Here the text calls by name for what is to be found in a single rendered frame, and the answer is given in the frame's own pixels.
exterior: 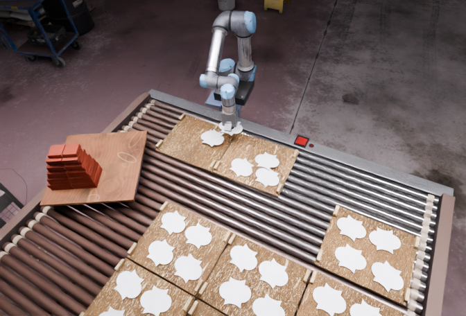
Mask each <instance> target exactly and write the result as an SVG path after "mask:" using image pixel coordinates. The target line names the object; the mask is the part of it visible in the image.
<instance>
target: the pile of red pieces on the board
mask: <svg viewBox="0 0 466 316"><path fill-rule="evenodd" d="M47 156H48V157H47V159H46V163H47V164H48V165H47V167H46V169H47V170H48V173H47V177H48V178H47V182H48V184H47V186H48V187H49V188H50V189H51V190H52V191H53V190H67V189H78V188H97V186H98V183H99V179H100V177H101V173H102V170H103V169H102V168H101V166H100V165H99V164H98V162H97V161H96V160H95V159H94V158H93V157H91V156H90V154H89V153H86V151H85V149H81V146H80V144H79V143H77V144H67V145H54V146H51V149H50V150H49V153H48V155H47Z"/></svg>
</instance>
